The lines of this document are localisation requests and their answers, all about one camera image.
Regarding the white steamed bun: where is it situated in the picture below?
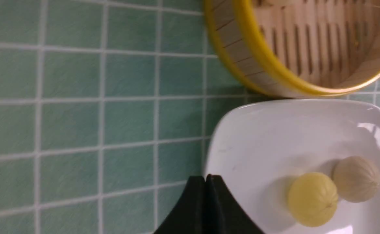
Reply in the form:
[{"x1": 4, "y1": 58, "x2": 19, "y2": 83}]
[{"x1": 332, "y1": 156, "x2": 380, "y2": 203}]

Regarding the green checkered tablecloth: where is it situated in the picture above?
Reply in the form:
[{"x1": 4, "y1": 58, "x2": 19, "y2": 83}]
[{"x1": 0, "y1": 0, "x2": 380, "y2": 234}]

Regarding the yellow rimmed bamboo steamer basket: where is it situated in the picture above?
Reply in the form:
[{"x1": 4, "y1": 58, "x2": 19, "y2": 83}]
[{"x1": 204, "y1": 0, "x2": 380, "y2": 99}]

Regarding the white square plate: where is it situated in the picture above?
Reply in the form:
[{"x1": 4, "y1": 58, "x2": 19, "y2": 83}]
[{"x1": 204, "y1": 99, "x2": 380, "y2": 234}]

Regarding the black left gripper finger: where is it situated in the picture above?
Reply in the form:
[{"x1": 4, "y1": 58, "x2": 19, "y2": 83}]
[{"x1": 205, "y1": 174, "x2": 264, "y2": 234}]

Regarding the yellow steamed bun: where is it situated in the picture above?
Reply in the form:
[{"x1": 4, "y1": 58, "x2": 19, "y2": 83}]
[{"x1": 287, "y1": 172, "x2": 338, "y2": 228}]

